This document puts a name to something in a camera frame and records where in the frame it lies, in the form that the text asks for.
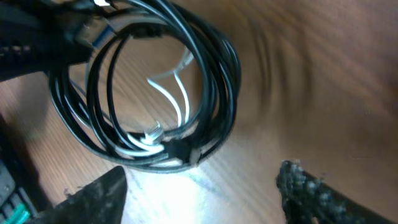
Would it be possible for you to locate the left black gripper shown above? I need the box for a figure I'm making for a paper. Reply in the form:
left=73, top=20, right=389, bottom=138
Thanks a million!
left=1, top=1, right=103, bottom=81

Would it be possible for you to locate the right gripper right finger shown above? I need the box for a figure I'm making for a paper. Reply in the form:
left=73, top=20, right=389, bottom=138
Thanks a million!
left=276, top=161, right=392, bottom=224

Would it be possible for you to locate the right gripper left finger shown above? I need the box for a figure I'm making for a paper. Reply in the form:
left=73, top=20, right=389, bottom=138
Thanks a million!
left=30, top=166, right=127, bottom=224

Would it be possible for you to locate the thin black usb cable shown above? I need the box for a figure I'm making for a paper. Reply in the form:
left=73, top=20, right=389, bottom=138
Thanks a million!
left=62, top=18, right=218, bottom=156

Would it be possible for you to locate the thick black usb cable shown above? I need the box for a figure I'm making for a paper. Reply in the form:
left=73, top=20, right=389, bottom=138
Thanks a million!
left=48, top=0, right=243, bottom=174

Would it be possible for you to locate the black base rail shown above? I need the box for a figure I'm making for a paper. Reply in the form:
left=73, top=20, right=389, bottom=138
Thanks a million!
left=1, top=133, right=50, bottom=224

